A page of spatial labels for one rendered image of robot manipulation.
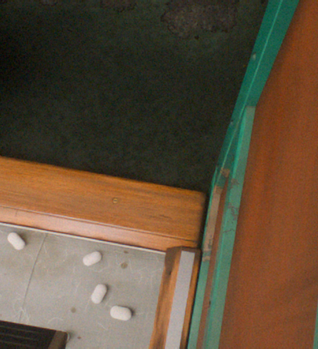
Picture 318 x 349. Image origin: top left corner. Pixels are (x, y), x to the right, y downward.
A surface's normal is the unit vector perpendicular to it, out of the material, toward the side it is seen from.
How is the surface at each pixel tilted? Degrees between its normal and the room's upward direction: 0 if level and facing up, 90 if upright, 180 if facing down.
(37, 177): 0
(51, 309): 0
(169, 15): 0
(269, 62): 90
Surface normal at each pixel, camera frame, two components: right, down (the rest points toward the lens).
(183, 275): 0.00, -0.25
